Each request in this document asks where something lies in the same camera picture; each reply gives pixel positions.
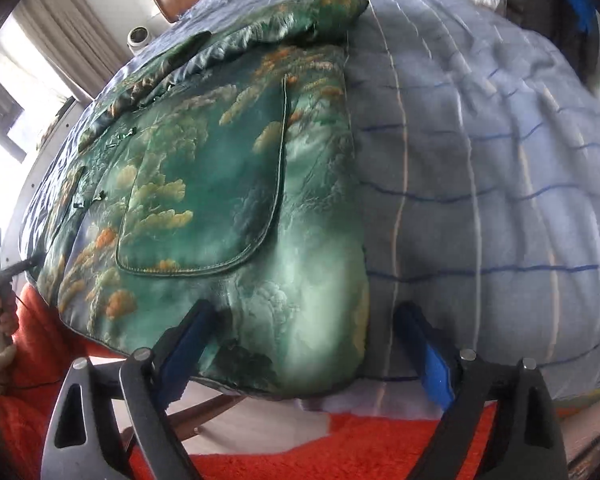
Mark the dark jacket on chair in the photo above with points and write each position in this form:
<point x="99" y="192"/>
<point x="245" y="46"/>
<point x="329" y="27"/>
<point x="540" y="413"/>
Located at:
<point x="550" y="15"/>

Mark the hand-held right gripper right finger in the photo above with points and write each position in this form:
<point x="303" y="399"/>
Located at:
<point x="437" y="370"/>

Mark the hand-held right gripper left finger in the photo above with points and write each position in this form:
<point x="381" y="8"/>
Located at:
<point x="182" y="360"/>

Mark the blue garment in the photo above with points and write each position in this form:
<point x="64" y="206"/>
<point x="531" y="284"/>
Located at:
<point x="580" y="2"/>

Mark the beige curtain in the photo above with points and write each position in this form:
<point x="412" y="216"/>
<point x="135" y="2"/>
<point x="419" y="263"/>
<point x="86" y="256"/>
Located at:
<point x="65" y="30"/>

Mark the small white fan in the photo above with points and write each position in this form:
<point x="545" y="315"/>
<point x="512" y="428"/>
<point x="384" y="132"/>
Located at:
<point x="140" y="39"/>

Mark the white window seat cabinet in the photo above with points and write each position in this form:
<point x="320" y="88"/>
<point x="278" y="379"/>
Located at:
<point x="55" y="130"/>

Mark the green printed satin jacket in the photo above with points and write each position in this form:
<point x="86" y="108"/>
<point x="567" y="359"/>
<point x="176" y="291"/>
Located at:
<point x="220" y="185"/>

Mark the dark framed window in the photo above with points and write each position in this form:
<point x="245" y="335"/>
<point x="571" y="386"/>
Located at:
<point x="0" y="105"/>

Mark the orange fleece robe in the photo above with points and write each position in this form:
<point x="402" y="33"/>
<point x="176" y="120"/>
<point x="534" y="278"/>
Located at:
<point x="330" y="450"/>

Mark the blue checked quilt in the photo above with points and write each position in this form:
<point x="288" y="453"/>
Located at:
<point x="480" y="185"/>

